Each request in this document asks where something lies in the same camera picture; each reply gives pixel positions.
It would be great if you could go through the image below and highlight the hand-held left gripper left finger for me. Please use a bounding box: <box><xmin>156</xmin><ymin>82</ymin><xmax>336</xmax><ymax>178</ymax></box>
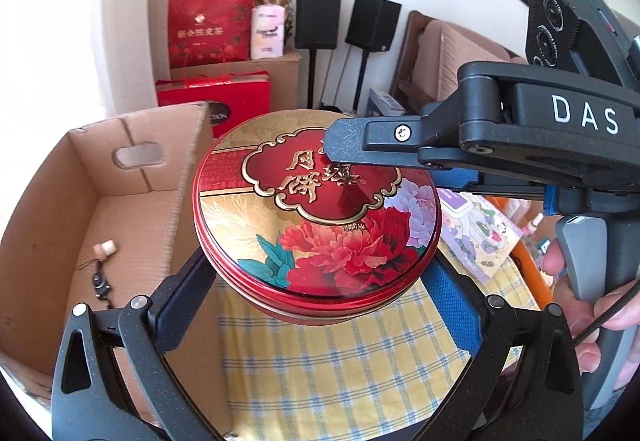
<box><xmin>50</xmin><ymin>248</ymin><xmax>218</xmax><ymax>441</ymax></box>

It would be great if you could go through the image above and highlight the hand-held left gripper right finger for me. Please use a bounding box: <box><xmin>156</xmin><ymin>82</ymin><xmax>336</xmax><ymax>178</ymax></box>
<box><xmin>422</xmin><ymin>257</ymin><xmax>586</xmax><ymax>441</ymax></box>

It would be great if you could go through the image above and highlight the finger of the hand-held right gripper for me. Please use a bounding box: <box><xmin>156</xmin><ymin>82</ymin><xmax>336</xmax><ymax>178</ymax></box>
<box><xmin>321</xmin><ymin>93</ymin><xmax>501</xmax><ymax>172</ymax></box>
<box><xmin>432</xmin><ymin>168</ymin><xmax>559</xmax><ymax>218</ymax></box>

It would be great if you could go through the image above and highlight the purple printed wet wipes pack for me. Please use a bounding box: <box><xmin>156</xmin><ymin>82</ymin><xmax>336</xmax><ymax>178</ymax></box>
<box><xmin>435</xmin><ymin>188</ymin><xmax>523</xmax><ymax>287</ymax></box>

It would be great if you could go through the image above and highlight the red round floral tin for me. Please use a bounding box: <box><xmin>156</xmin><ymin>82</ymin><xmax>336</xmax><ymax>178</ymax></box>
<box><xmin>192</xmin><ymin>108</ymin><xmax>443</xmax><ymax>324</ymax></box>

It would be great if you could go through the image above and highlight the large cardboard box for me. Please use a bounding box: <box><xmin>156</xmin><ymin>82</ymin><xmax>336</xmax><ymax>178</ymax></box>
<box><xmin>0</xmin><ymin>101</ymin><xmax>216</xmax><ymax>404</ymax></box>

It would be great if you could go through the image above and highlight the person's right hand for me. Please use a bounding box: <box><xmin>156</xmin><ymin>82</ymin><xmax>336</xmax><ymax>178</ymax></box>
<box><xmin>542</xmin><ymin>238</ymin><xmax>640</xmax><ymax>393</ymax></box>

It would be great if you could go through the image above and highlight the blue grey box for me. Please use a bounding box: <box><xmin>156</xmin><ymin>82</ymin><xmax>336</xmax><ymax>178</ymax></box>
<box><xmin>367</xmin><ymin>87</ymin><xmax>407</xmax><ymax>116</ymax></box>

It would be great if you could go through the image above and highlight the black speaker stand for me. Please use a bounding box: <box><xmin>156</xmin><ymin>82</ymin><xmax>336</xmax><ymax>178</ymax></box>
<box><xmin>358</xmin><ymin>51</ymin><xmax>371</xmax><ymax>114</ymax></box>
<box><xmin>308</xmin><ymin>48</ymin><xmax>319</xmax><ymax>110</ymax></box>

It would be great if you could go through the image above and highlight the brown sofa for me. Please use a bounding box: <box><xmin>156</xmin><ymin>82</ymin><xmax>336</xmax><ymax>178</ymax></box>
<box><xmin>390</xmin><ymin>10</ymin><xmax>531</xmax><ymax>122</ymax></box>

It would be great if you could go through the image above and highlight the orange cardboard box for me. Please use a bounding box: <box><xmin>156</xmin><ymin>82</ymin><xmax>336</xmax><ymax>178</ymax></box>
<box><xmin>510</xmin><ymin>198</ymin><xmax>558</xmax><ymax>312</ymax></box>

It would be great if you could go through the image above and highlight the large beige sofa cushion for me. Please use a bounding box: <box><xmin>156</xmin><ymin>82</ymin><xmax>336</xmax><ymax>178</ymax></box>
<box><xmin>412</xmin><ymin>20</ymin><xmax>511</xmax><ymax>102</ymax></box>

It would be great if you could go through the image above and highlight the closed brown carton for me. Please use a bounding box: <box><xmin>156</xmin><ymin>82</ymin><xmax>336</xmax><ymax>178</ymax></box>
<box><xmin>170</xmin><ymin>50</ymin><xmax>302</xmax><ymax>112</ymax></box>

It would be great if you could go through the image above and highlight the black speaker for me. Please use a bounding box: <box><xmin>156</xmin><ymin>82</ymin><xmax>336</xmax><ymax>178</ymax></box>
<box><xmin>346</xmin><ymin>0</ymin><xmax>402</xmax><ymax>52</ymax></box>
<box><xmin>295</xmin><ymin>0</ymin><xmax>343</xmax><ymax>50</ymax></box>

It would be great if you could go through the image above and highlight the yellow checkered tablecloth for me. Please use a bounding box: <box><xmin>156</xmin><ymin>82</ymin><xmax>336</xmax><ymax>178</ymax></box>
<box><xmin>217</xmin><ymin>261</ymin><xmax>553</xmax><ymax>441</ymax></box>

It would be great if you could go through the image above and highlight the red chocolate gift box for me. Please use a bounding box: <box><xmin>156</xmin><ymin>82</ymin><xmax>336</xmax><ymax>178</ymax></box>
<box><xmin>156</xmin><ymin>72</ymin><xmax>271</xmax><ymax>139</ymax></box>

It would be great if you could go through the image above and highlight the white tissue pack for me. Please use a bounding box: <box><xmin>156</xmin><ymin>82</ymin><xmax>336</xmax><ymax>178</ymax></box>
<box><xmin>250</xmin><ymin>5</ymin><xmax>286</xmax><ymax>60</ymax></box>

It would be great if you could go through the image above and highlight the red gift bag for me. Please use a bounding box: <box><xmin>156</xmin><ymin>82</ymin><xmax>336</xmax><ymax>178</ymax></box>
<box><xmin>168</xmin><ymin>0</ymin><xmax>256</xmax><ymax>69</ymax></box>

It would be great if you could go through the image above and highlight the black cable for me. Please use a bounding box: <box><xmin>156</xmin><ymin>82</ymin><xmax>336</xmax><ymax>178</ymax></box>
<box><xmin>570</xmin><ymin>278</ymin><xmax>640</xmax><ymax>347</ymax></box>

